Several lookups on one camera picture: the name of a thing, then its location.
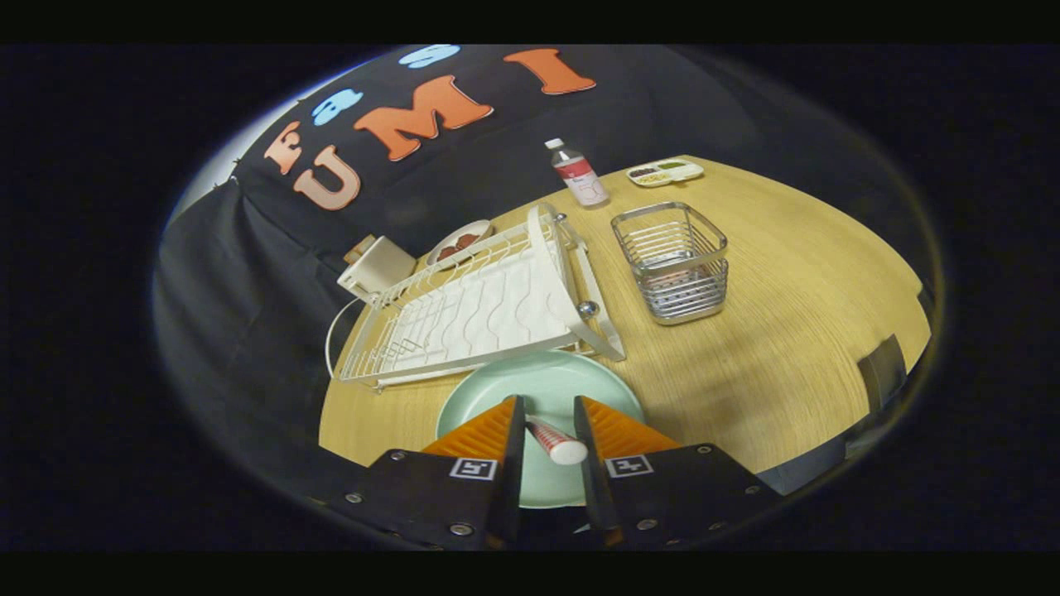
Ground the white compartment snack tray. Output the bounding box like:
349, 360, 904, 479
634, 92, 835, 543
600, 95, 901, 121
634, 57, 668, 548
626, 158, 705, 189

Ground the silver wire basket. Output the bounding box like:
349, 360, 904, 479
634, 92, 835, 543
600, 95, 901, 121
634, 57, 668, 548
611, 201, 730, 325

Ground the clear plastic bottle red label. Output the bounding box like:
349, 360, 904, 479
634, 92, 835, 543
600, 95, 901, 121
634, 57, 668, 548
544, 137, 611, 209

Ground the small dish with food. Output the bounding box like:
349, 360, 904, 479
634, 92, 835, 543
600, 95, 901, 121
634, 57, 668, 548
426, 219, 494, 270

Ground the red checkered handle spoon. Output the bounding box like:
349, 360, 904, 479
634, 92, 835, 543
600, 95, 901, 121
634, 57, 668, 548
526, 414, 589, 466

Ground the white toaster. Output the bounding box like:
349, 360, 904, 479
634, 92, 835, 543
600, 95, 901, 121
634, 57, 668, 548
337, 235, 417, 303

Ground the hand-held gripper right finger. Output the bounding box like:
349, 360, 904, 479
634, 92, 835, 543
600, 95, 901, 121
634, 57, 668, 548
573, 395, 783, 547

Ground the dark grey furniture piece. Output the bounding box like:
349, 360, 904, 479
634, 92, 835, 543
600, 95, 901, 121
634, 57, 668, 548
857, 334, 910, 415

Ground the white toaster cable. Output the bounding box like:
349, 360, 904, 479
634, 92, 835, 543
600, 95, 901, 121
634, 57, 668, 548
325, 296, 365, 383

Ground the white wire dish rack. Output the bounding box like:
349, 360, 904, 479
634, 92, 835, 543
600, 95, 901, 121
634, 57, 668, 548
338, 203, 627, 390

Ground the mint green plate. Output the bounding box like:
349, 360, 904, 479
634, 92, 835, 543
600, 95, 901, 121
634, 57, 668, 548
436, 350, 646, 508

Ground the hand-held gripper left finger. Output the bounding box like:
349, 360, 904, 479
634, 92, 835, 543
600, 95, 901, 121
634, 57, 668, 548
323, 395, 527, 549

